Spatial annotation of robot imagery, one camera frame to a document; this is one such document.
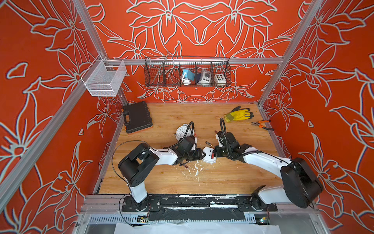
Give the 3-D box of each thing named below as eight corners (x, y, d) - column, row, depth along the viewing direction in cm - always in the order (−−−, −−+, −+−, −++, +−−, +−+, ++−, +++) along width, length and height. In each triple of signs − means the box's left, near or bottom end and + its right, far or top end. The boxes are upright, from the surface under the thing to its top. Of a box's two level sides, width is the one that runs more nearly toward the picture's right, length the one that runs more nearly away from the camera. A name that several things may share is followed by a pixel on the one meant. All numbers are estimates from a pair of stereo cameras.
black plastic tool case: (127, 134, 101) (125, 131, 97) (124, 109, 117) (122, 105, 113) (153, 127, 105) (152, 123, 102) (147, 103, 121) (145, 99, 117)
